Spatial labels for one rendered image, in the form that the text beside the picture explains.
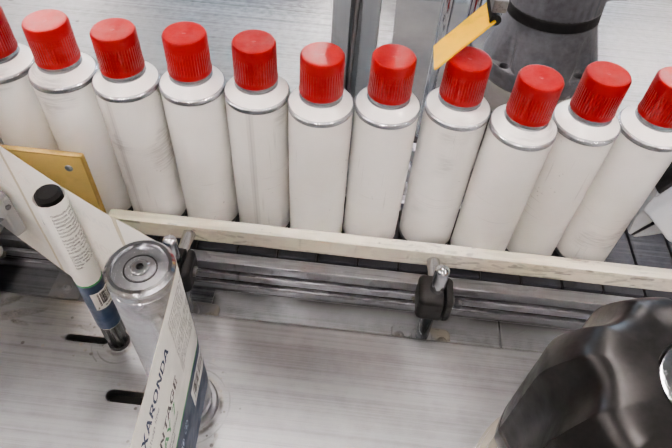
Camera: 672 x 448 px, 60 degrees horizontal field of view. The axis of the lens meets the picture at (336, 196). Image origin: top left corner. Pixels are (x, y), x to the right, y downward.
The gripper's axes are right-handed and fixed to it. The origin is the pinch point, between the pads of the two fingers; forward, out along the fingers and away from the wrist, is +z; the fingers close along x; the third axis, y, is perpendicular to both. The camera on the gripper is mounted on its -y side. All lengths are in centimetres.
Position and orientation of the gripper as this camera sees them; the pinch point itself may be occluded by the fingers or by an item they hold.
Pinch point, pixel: (640, 219)
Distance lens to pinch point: 59.6
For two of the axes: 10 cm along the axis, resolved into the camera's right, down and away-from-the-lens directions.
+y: -1.0, 7.4, -6.7
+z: -5.4, 5.2, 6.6
